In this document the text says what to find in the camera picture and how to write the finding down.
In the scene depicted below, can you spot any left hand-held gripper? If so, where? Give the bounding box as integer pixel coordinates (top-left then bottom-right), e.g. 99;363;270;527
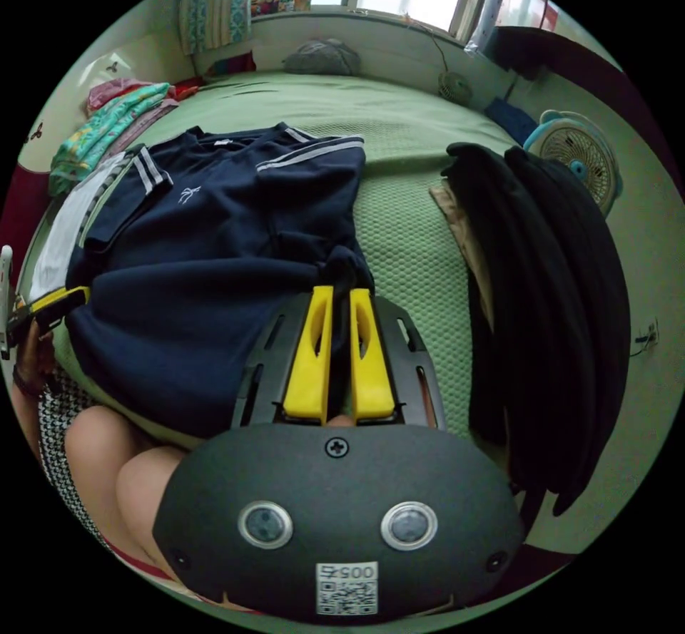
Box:
6;286;93;347

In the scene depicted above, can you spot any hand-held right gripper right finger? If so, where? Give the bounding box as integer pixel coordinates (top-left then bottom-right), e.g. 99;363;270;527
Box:
348;288;397;424

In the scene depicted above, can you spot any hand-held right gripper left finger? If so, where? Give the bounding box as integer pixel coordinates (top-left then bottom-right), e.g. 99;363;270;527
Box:
282;285;335;426

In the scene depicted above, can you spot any dark blue t-shirt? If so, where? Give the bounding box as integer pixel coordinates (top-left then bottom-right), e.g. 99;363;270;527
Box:
64;121;377;440

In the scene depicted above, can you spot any person's left forearm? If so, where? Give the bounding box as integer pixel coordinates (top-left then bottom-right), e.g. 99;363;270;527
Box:
10;366;47;453

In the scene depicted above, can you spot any person's left hand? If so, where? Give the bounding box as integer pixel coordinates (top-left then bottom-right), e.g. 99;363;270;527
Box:
14;318;61;382

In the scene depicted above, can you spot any white garment with grey trim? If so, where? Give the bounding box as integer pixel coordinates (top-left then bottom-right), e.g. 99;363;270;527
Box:
29;151;135;305

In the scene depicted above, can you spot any pile of colourful bedding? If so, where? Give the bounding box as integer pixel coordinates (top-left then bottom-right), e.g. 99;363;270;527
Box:
49;77;180;198

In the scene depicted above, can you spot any person's body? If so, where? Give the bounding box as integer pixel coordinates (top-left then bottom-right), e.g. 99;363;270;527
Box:
37;366;253;613

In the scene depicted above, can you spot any pile of clothes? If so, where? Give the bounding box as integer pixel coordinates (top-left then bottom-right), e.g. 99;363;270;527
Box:
430;141;634;518

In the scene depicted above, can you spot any red patterned cushion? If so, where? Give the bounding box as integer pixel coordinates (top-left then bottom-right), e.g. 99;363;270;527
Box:
205;51;258;78

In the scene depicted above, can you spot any blue cloth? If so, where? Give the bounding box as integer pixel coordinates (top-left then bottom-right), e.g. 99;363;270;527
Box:
484;96;539;144

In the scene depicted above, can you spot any small green fan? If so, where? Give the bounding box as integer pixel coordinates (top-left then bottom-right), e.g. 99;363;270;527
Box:
437;71;474;106

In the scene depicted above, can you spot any blue and white fan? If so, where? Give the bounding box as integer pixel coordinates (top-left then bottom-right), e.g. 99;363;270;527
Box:
523;109;625;218

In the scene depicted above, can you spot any grey pillow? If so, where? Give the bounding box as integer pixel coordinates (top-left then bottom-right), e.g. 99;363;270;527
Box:
282;39;362;76

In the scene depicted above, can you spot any patterned curtain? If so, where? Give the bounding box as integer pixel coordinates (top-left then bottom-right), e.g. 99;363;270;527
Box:
179;0;255;56

